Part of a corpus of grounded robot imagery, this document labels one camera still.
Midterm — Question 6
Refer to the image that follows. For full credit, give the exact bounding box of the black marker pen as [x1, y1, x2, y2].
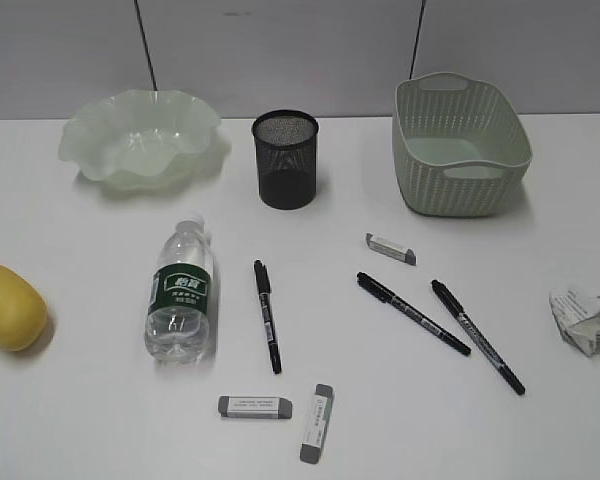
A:
[254, 260, 282, 375]
[431, 280, 526, 396]
[356, 272, 471, 356]

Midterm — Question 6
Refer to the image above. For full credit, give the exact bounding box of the clear water bottle green label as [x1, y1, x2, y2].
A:
[144, 214, 214, 363]

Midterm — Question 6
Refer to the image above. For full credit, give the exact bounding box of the waste paper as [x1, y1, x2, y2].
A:
[549, 283, 600, 358]

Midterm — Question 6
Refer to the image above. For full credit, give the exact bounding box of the yellow mango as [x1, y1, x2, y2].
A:
[0, 265, 47, 352]

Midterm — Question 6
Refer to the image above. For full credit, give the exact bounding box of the black mesh pen holder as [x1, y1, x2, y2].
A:
[251, 109, 319, 210]

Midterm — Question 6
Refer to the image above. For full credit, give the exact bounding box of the grey white eraser upper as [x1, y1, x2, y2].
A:
[365, 233, 417, 266]

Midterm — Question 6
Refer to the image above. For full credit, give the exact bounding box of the grey white eraser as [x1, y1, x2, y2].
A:
[218, 395, 293, 420]
[365, 233, 417, 266]
[299, 384, 334, 464]

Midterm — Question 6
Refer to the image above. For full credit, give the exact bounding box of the grey white eraser lower left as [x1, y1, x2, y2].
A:
[218, 395, 293, 420]

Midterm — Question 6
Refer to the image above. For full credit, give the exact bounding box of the pale green wavy plate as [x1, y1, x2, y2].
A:
[58, 89, 221, 191]

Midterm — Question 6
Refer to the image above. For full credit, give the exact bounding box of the pale green woven plastic basket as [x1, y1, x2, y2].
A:
[392, 72, 532, 218]

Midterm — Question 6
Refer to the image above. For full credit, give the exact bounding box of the grey white eraser lower right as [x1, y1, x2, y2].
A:
[299, 384, 334, 464]

